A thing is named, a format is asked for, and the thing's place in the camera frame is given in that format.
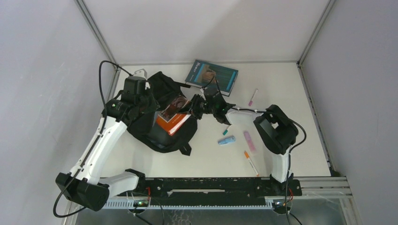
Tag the black backpack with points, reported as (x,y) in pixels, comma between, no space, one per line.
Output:
(146,130)

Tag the green capped white marker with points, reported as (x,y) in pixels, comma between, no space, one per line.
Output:
(226,130)

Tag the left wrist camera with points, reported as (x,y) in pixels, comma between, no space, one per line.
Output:
(140,73)

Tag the teal hardcover book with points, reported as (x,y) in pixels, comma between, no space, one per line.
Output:
(206,74)

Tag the pink capped white marker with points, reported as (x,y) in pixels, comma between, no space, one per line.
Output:
(252,97)

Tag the orange capped white marker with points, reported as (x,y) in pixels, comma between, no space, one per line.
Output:
(251,163)

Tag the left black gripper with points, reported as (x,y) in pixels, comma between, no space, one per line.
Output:
(154,105)

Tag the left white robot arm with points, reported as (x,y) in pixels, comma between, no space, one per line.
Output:
(83,184)

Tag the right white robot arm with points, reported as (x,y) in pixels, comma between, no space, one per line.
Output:
(277,131)

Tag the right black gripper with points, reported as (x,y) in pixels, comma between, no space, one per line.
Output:
(195,100)

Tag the pink highlighter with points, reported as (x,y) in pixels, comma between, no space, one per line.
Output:
(249,142)

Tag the orange Good Morning book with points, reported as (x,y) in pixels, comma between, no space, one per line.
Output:
(170,119)

